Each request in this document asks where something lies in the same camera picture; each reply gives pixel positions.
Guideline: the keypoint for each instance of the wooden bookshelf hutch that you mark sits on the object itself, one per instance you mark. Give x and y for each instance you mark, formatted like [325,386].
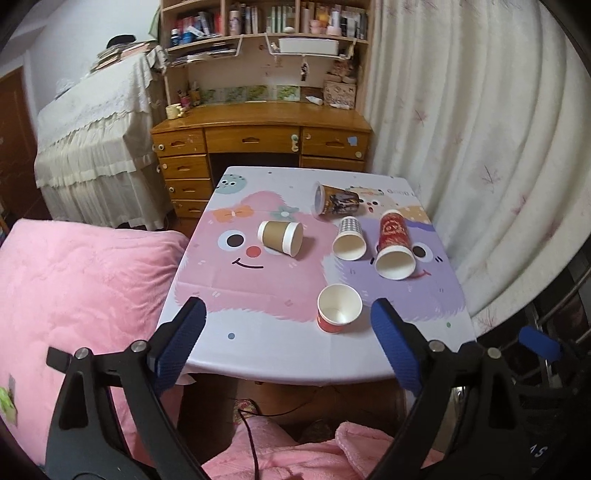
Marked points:
[231,69]

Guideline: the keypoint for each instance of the pen holder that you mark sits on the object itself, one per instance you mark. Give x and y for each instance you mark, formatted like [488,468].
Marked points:
[189,98]

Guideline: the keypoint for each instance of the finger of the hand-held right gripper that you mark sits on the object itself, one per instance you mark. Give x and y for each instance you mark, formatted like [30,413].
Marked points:
[539,344]

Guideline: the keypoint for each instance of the pink quilt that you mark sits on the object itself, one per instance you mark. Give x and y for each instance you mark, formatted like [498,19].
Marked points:
[87,286]

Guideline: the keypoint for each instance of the checkered paper cup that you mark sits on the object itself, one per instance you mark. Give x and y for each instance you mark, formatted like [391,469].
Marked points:
[349,233]

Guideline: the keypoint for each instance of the stack of books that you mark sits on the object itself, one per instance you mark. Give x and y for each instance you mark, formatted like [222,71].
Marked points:
[122,53]

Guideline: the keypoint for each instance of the white patterned curtain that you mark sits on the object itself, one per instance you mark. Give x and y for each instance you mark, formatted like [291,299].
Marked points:
[471,115]

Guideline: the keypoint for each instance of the cartoon printed tablecloth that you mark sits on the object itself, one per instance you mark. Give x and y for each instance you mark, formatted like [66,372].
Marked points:
[272,295]

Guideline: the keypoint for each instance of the brown wooden door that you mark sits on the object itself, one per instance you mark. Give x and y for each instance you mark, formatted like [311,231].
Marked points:
[16,147]

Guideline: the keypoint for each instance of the tall red paper cup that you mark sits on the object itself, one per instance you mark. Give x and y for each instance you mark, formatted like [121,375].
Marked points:
[392,233]

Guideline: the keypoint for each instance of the patterned storage box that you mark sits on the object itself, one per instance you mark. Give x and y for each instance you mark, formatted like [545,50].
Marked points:
[340,93]

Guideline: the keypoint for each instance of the wooden desk with drawers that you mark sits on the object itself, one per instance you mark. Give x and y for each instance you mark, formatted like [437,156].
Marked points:
[258,121]

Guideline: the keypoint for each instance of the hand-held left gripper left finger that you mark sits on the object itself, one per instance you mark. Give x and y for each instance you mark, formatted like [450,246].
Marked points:
[179,344]

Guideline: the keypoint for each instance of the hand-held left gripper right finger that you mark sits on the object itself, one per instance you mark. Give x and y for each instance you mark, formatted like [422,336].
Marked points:
[398,347]

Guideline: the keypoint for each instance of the cream lace furniture cover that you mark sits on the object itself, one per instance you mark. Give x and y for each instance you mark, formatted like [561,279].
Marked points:
[101,138]

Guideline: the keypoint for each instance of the dark printed paper cup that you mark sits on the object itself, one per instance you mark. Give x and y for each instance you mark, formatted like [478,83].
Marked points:
[339,201]

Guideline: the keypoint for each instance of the white hanging basket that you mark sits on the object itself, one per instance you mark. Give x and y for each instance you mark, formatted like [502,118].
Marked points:
[307,46]

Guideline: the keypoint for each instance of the white tube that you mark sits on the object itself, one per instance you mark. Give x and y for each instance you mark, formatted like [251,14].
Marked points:
[313,100]

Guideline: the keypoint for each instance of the dark metal rack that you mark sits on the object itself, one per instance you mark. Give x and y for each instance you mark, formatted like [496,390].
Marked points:
[558,300]

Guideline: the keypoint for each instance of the row of books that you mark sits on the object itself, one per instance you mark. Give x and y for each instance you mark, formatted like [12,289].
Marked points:
[277,18]

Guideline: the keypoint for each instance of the pink fleece clothing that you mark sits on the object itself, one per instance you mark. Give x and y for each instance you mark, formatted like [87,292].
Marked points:
[295,461]

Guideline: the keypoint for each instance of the brown paper cup white rim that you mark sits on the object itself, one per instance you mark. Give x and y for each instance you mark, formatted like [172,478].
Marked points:
[277,235]

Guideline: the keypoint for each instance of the small red paper cup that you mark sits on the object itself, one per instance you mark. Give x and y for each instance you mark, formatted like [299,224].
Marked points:
[338,307]

